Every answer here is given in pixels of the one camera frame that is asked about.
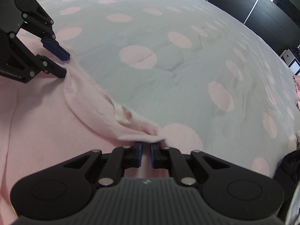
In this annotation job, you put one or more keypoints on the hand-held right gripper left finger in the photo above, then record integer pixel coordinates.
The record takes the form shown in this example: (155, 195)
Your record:
(140, 153)

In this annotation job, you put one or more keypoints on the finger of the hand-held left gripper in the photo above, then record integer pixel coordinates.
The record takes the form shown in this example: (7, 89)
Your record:
(58, 51)
(55, 71)

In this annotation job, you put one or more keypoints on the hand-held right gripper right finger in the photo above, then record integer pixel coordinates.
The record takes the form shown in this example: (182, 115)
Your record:
(152, 155)

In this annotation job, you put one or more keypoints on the pink embossed fleece garment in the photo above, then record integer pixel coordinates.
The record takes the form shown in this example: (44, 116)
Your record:
(46, 121)

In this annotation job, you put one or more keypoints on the grey blanket with pink dots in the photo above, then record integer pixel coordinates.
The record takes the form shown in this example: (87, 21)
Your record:
(187, 86)

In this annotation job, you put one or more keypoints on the dark fuzzy cloth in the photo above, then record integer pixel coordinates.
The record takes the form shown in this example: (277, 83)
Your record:
(289, 168)

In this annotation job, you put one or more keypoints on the pink pillow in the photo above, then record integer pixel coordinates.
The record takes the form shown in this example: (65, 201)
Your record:
(297, 86)

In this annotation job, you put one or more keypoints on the white dresser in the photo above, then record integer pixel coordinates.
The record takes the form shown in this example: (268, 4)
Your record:
(291, 61)

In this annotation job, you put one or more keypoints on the dark wardrobe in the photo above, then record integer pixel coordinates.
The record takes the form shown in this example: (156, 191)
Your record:
(257, 9)

